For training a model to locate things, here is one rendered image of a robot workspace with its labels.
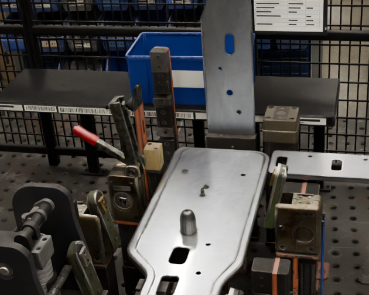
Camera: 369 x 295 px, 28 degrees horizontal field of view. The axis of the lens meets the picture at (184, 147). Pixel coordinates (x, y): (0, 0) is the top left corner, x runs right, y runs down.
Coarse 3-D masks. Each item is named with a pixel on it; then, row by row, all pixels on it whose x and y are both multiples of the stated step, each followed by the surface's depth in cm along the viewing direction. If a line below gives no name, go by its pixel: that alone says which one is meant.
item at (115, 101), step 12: (120, 96) 148; (108, 108) 148; (120, 108) 145; (132, 108) 145; (120, 120) 147; (120, 132) 148; (132, 132) 151; (132, 144) 152; (132, 156) 150; (144, 168) 155
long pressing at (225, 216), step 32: (192, 160) 166; (224, 160) 165; (256, 160) 164; (160, 192) 155; (192, 192) 154; (224, 192) 154; (256, 192) 153; (160, 224) 145; (224, 224) 144; (128, 256) 138; (160, 256) 136; (192, 256) 136; (224, 256) 135; (192, 288) 128
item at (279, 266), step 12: (252, 264) 134; (264, 264) 134; (276, 264) 133; (288, 264) 133; (252, 276) 133; (264, 276) 132; (276, 276) 131; (288, 276) 131; (252, 288) 134; (264, 288) 134; (276, 288) 133; (288, 288) 133
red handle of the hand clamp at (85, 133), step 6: (78, 126) 152; (78, 132) 152; (84, 132) 152; (90, 132) 152; (84, 138) 152; (90, 138) 152; (96, 138) 152; (96, 144) 152; (102, 144) 152; (108, 144) 153; (108, 150) 152; (114, 150) 153; (114, 156) 153; (120, 156) 152; (138, 162) 154
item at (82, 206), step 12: (84, 204) 141; (84, 216) 138; (96, 216) 137; (84, 228) 139; (96, 228) 138; (96, 240) 139; (96, 252) 141; (96, 264) 143; (108, 264) 144; (108, 276) 145; (108, 288) 146
